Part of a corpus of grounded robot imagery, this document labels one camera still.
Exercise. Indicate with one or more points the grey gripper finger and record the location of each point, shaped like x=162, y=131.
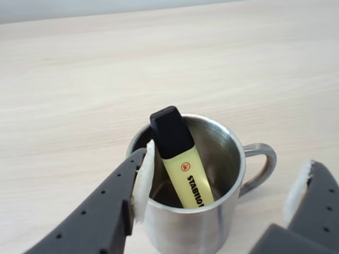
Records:
x=100, y=206
x=315, y=211

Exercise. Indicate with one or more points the yellow highlighter pen black cap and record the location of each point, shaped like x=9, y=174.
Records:
x=185, y=169

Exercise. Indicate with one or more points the silver metal cup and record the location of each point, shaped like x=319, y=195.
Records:
x=185, y=230

